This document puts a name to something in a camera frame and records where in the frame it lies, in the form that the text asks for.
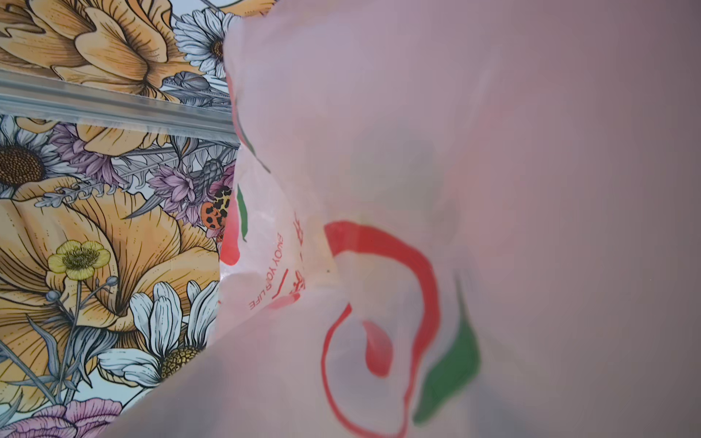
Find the pink plastic bag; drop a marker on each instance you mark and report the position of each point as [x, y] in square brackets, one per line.
[463, 219]

